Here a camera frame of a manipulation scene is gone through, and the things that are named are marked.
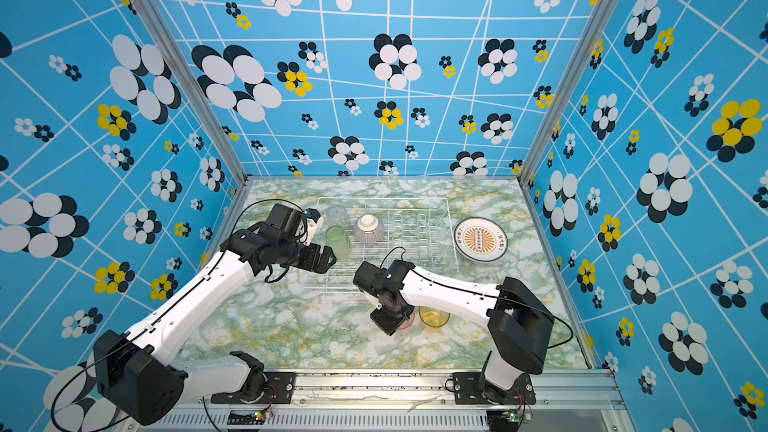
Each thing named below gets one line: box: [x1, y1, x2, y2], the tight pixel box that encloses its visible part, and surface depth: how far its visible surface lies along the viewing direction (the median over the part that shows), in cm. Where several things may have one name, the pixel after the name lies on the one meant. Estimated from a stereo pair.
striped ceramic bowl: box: [353, 213, 384, 246], surface depth 99 cm
